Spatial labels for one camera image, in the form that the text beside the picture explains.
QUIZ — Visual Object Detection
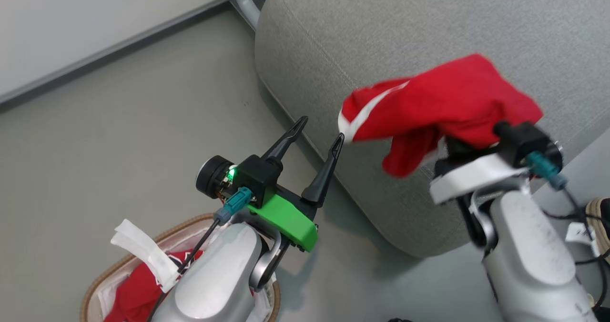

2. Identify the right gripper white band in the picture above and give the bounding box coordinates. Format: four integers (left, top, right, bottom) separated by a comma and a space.
429, 121, 529, 206

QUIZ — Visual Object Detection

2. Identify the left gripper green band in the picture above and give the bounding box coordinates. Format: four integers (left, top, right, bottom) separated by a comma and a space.
247, 116, 345, 253

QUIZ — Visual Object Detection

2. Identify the red garment with white stripe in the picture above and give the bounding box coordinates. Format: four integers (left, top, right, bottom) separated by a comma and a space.
337, 53, 544, 179

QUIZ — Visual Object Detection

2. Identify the red jersey with navy print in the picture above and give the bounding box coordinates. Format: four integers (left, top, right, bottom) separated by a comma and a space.
104, 250, 205, 322

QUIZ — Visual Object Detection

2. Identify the woven laundry basket brown rim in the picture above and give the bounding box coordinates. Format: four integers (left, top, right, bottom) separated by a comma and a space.
80, 212, 282, 322

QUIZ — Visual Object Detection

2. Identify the grey fabric sofa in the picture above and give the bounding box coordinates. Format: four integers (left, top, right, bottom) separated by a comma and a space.
254, 0, 610, 259

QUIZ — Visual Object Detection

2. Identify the black cable with teal plug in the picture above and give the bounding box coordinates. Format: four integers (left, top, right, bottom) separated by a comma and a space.
527, 151, 610, 308
145, 187, 252, 322

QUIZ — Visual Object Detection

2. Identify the white cable label tag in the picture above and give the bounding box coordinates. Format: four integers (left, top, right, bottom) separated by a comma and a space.
565, 222, 599, 256

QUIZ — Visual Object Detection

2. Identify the grey partition base rail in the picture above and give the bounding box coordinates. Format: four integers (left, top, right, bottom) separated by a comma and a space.
0, 0, 232, 106

